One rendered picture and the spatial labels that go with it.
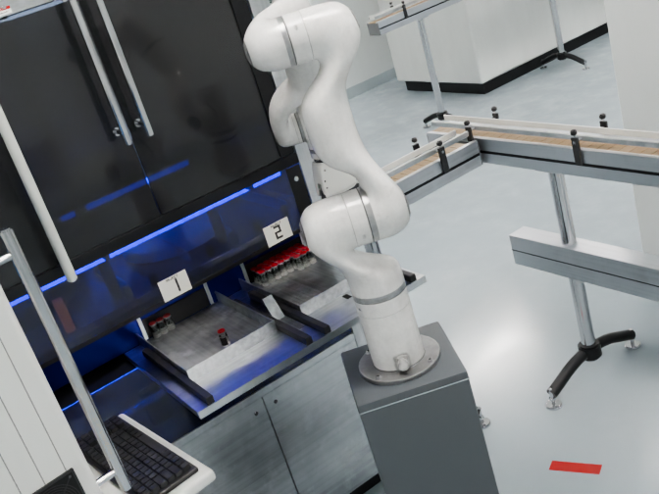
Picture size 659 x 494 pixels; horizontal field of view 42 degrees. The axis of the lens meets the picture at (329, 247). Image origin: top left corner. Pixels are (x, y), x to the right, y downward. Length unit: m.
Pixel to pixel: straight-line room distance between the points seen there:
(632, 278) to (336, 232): 1.34
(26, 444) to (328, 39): 0.95
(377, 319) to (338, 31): 0.61
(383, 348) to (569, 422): 1.33
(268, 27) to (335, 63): 0.15
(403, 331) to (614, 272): 1.17
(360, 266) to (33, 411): 0.70
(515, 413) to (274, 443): 0.96
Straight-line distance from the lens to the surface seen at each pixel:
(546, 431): 3.08
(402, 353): 1.90
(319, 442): 2.75
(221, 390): 2.06
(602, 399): 3.19
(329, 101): 1.71
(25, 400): 1.70
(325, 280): 2.40
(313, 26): 1.70
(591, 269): 2.96
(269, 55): 1.69
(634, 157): 2.61
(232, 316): 2.38
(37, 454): 1.75
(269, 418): 2.62
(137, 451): 2.08
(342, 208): 1.76
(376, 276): 1.81
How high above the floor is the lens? 1.87
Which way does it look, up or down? 22 degrees down
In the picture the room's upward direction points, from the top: 17 degrees counter-clockwise
